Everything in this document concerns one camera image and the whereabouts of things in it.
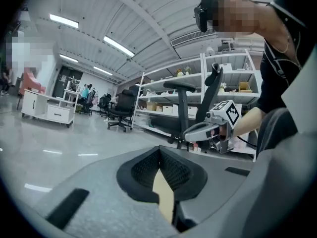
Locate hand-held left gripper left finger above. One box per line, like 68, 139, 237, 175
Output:
32, 146, 179, 238

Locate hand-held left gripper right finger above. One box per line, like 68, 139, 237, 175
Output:
159, 146, 256, 233

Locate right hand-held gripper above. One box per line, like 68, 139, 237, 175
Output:
182, 100, 241, 154

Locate cream plastic mesh wastebasket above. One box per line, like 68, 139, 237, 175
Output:
152, 169, 174, 224

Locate person's right forearm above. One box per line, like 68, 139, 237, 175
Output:
232, 107, 264, 137

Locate person's right hand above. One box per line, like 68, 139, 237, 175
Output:
210, 126, 230, 141

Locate white metal shelf rack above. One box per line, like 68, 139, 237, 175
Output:
132, 55, 206, 133
203, 49, 263, 162

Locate wooden box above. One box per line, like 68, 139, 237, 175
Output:
239, 81, 253, 94

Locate black mesh office chair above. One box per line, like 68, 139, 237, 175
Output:
107, 89, 136, 133

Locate person's black trousers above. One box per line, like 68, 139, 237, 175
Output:
256, 107, 299, 158

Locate ceiling air vent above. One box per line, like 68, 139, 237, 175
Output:
170, 30, 217, 47

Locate white low cabinet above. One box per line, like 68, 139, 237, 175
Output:
21, 89, 75, 128

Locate ceiling light bar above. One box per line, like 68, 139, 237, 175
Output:
93, 65, 113, 76
59, 54, 79, 63
103, 35, 136, 58
49, 13, 79, 29

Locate black double door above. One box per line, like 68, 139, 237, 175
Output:
52, 65, 84, 98

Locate person's head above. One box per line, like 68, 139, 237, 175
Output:
200, 0, 273, 38

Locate pink armchair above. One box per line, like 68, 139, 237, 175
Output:
18, 72, 47, 110

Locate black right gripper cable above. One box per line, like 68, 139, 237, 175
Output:
236, 135, 258, 148

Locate black head-mounted camera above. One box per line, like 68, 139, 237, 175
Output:
194, 0, 214, 33

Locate gold chain necklace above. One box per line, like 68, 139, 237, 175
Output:
272, 33, 302, 69

